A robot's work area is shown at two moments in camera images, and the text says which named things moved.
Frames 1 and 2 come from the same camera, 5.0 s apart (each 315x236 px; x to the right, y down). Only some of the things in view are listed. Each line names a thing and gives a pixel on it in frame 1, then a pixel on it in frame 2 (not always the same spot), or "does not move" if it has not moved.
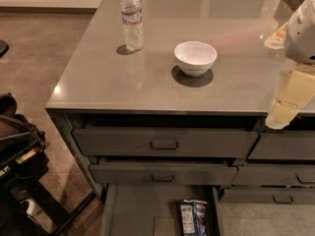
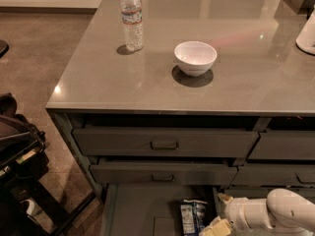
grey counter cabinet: (170, 132) does not move
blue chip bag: (194, 217) does not move
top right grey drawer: (284, 146) does not move
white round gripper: (301, 33) → (236, 211)
